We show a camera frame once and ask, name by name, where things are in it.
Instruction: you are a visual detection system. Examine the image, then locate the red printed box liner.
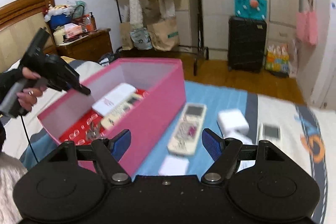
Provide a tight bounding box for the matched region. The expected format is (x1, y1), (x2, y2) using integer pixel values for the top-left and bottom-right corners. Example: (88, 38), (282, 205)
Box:
(58, 89), (149, 145)

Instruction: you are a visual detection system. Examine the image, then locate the pink paper bag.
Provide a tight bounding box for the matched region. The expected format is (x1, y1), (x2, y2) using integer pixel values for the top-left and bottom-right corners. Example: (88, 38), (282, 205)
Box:
(296, 0), (318, 46)

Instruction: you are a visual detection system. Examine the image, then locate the white remote near box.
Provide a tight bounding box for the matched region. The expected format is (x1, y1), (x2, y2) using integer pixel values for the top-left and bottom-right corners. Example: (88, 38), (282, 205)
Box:
(167, 103), (207, 156)

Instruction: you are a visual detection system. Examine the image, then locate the black suitcase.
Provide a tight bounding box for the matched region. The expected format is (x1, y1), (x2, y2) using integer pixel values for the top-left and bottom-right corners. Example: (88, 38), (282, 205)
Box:
(228, 16), (267, 72)

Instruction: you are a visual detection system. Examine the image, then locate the black clothes rack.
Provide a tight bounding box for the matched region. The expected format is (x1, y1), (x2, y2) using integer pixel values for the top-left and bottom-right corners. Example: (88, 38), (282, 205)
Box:
(110, 0), (210, 77)

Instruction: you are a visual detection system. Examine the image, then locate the colourful gift bag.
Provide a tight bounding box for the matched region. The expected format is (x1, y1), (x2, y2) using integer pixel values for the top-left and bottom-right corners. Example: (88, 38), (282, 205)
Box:
(265, 44), (289, 74)

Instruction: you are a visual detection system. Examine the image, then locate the white charger cube front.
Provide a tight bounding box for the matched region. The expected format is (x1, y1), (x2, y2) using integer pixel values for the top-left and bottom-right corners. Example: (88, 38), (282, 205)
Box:
(158, 155), (189, 176)

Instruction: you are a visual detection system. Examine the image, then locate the teal handbag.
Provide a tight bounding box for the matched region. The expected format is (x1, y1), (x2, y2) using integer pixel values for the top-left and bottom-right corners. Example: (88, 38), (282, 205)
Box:
(234, 0), (268, 20)

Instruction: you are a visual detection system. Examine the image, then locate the small white slim remote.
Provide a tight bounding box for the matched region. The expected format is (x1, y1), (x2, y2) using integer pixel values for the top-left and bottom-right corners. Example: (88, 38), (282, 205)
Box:
(235, 160), (255, 173)

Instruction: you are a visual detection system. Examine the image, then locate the brown paper bag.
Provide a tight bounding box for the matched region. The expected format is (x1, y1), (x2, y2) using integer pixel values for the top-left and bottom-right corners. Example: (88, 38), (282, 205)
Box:
(147, 17), (180, 51)

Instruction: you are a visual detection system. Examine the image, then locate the white charger cube back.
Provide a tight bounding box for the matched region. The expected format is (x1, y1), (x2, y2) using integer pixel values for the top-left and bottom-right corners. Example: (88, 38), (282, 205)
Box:
(217, 109), (249, 135)

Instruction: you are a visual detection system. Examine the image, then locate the metal key bunch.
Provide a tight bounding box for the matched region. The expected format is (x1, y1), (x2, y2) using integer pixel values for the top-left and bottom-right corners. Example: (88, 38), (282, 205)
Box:
(85, 122), (104, 141)

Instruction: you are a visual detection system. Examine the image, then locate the wooden nightstand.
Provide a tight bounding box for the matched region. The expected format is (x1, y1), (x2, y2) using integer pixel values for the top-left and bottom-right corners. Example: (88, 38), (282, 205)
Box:
(56, 28), (113, 62)

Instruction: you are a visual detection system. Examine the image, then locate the person's left hand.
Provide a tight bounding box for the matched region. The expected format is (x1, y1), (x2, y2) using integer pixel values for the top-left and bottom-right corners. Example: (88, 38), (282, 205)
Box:
(17, 67), (47, 112)

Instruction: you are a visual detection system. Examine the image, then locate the tissue box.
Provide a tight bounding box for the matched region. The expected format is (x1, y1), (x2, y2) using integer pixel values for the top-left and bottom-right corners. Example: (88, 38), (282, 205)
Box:
(64, 23), (83, 39)

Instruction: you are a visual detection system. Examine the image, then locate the white adapter middle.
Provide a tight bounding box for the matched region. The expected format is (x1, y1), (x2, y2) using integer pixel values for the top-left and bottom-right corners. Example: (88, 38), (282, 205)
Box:
(225, 131), (253, 145)

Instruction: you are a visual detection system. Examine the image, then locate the white charger cube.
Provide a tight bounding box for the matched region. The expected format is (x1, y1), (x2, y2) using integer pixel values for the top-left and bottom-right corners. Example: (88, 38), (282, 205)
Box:
(217, 109), (249, 135)
(158, 155), (189, 176)

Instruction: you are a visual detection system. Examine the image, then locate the white remote on right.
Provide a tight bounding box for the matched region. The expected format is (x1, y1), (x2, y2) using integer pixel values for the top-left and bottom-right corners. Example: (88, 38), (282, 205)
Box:
(257, 123), (282, 148)

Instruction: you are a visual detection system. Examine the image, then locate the striped bed sheet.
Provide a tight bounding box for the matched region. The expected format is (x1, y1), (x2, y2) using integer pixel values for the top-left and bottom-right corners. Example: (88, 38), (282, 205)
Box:
(0, 56), (336, 224)

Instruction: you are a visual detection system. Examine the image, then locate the patterned plastic bag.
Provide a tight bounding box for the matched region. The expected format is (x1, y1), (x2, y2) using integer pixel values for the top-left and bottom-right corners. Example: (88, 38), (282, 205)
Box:
(130, 27), (153, 50)

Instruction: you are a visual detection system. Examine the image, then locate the wooden headboard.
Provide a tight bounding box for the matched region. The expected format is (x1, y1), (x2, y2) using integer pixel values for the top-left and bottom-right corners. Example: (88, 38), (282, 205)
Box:
(0, 0), (55, 72)

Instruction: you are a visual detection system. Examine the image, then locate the white power bank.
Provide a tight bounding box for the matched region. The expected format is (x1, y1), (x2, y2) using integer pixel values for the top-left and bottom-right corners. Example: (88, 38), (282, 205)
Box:
(92, 83), (137, 117)

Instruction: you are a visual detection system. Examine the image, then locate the cream TCL remote control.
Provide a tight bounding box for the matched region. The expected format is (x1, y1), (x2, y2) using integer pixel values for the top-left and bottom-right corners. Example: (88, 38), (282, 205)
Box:
(100, 93), (143, 130)

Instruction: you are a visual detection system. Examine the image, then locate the pink cardboard box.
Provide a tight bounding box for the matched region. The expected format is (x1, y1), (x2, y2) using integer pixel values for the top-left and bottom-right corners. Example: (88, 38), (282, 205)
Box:
(38, 58), (186, 176)

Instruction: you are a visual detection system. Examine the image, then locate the white door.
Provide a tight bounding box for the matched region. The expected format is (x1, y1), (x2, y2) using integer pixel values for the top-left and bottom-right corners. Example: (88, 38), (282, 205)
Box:
(310, 0), (335, 109)

